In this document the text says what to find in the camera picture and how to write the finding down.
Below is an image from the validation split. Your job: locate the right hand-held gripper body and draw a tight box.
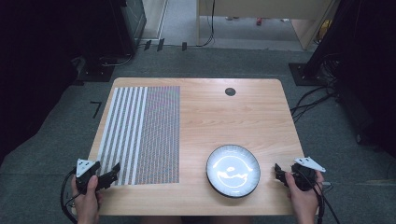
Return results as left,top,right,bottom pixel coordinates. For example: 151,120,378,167
290,156,327,192

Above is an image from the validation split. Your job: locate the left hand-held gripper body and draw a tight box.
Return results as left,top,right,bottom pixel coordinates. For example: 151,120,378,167
75,158,109,196

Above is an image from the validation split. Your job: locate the person's right hand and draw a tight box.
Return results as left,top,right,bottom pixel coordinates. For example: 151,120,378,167
284,170,325,218

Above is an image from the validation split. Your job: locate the person's left hand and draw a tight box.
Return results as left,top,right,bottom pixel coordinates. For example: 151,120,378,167
70,175,104,218

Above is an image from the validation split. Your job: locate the white plate with dark rim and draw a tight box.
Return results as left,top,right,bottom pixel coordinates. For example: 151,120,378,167
205,144,262,199

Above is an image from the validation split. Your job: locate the striped woven placemat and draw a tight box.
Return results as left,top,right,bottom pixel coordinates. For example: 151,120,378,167
96,85,181,187

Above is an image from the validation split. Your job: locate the dark cabinet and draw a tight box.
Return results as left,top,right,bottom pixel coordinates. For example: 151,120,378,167
119,0,148,58

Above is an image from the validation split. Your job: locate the yellow object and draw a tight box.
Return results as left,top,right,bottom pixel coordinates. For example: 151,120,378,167
315,19,332,43

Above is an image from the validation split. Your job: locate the light wooden desk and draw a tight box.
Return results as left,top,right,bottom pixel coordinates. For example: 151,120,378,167
195,0,339,51

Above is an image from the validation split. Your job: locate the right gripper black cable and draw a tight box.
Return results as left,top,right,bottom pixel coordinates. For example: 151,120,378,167
295,170,342,224

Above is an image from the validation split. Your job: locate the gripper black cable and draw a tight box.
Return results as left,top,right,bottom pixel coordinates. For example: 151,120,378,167
60,167,82,224
295,170,342,224

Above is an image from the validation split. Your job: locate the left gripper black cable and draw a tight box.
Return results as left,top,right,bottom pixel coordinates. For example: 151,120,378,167
60,167,82,224

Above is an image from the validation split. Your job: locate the black floor cables bundle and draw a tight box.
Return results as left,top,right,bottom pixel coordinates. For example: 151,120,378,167
290,55,341,124

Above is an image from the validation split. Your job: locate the black stand base plate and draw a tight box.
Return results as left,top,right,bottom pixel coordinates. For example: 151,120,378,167
76,55,118,84
288,62,330,87

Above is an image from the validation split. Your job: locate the black hanging cable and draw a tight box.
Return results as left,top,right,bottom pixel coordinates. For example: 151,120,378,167
195,0,217,49

